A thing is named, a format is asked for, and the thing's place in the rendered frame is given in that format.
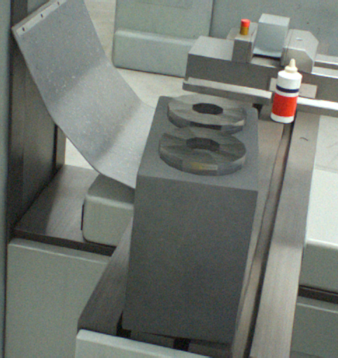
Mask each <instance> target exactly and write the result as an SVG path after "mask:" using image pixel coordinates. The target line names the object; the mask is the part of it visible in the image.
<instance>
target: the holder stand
mask: <svg viewBox="0 0 338 358"><path fill-rule="evenodd" d="M258 197H259V154H258V110H257V108H250V107H245V106H240V105H239V104H237V103H235V101H232V100H229V99H226V98H223V97H219V96H212V95H205V94H189V95H181V96H178V97H171V96H159V98H158V100H157V105H156V109H155V114H154V116H153V121H152V124H151V127H150V131H149V132H148V137H147V140H146V144H145V148H144V151H143V155H142V159H141V163H140V166H139V171H138V174H137V175H136V186H135V194H134V208H133V216H132V230H131V238H130V246H129V261H128V268H127V275H126V283H125V297H124V306H123V314H122V328H123V329H124V330H130V331H140V332H146V333H151V334H161V335H167V336H177V337H183V338H188V339H193V340H199V341H209V342H214V343H224V344H232V342H233V341H234V333H235V329H236V324H237V320H238V315H239V307H240V303H241V294H242V290H243V285H244V277H245V272H246V265H247V260H248V251H249V247H250V242H251V234H252V230H253V225H254V221H255V213H256V209H257V204H258Z"/></svg>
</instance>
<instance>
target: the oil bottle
mask: <svg viewBox="0 0 338 358"><path fill-rule="evenodd" d="M301 80H302V75H301V74H299V73H298V72H297V69H296V68H295V60H294V59H291V62H290V63H289V65H288V66H287V67H286V69H285V71H279V73H278V78H277V82H276V90H275V94H274V102H273V108H272V111H271V119H273V120H275V121H277V122H282V123H288V122H292V121H293V120H294V116H295V109H296V105H297V98H298V92H299V89H300V84H301Z"/></svg>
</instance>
